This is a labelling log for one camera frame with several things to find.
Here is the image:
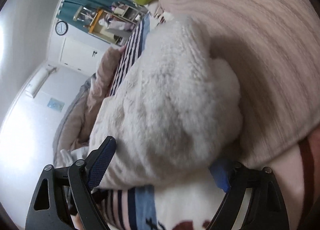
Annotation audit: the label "cream knit cardigan with bows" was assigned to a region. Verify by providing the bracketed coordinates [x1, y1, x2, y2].
[89, 16, 242, 190]

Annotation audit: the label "white crumpled cloth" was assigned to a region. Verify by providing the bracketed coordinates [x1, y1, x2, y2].
[60, 146, 89, 167]

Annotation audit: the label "pink grey striped duvet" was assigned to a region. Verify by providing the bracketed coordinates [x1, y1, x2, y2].
[53, 47, 124, 168]

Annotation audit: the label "striped fleece blanket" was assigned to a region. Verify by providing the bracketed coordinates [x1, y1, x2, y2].
[107, 73, 244, 229]

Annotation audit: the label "white air conditioner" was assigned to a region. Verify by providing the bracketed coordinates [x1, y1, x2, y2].
[25, 66, 57, 98]

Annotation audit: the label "white door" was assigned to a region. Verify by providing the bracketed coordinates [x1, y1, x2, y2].
[60, 38, 104, 75]

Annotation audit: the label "glass display case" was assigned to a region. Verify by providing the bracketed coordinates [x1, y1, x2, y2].
[73, 6, 97, 22]

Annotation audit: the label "pink ribbed pillow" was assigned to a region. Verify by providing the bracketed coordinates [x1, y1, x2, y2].
[159, 0, 319, 168]

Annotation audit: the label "teal curtain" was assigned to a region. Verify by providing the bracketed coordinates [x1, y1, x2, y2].
[56, 0, 136, 33]

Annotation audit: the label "blue wall poster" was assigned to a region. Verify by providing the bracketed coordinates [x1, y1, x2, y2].
[47, 98, 65, 112]

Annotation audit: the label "round wall clock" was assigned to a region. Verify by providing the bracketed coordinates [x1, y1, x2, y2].
[55, 20, 68, 36]

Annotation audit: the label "yellow frame shelf unit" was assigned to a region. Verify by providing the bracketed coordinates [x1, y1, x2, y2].
[88, 9, 136, 46]

